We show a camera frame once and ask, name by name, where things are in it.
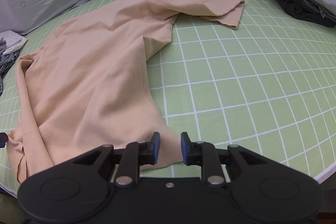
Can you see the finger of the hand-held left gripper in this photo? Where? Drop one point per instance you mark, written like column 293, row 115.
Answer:
column 3, row 138

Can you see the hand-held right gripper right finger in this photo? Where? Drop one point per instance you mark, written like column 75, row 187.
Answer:
column 185, row 148

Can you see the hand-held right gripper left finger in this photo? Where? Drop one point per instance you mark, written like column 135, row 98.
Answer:
column 156, row 146

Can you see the beige shirt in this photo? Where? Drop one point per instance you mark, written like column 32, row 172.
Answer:
column 92, row 69

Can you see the green fuzzy cloth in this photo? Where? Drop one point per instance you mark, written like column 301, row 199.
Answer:
column 6, row 208

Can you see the blue plaid shirt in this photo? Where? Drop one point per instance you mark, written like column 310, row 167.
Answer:
column 6, row 61

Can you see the green checked bed sheet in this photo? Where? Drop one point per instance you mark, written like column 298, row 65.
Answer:
column 236, row 82

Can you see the white cloth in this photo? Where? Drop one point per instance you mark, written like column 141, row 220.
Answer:
column 13, row 41

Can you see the folded black garment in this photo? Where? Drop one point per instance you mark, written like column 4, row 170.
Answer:
column 296, row 10

